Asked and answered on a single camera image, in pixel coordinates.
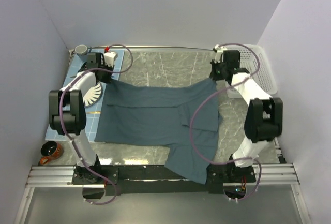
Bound grey mug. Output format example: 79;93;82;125
74;44;92;62

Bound blue-grey t-shirt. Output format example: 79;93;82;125
95;78;222;184

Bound white perforated plastic basket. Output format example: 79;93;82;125
226;43;278;99

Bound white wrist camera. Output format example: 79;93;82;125
213;44;227;64
103;51;118;67

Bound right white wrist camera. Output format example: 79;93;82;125
213;44;227;64

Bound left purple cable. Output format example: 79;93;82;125
59;43;134;206

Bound aluminium frame rail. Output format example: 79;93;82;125
25;164;299;188

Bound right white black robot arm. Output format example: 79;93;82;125
210;47;283;182

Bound brown orange ceramic mug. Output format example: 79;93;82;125
39;141;64;166

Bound purple cable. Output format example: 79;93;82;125
59;43;134;206
189;42;262;202

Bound white blue striped plate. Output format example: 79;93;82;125
83;82;103;108

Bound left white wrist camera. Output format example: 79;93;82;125
103;51;118;67

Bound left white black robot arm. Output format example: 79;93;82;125
49;52;117;184

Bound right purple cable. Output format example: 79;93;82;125
189;42;262;202

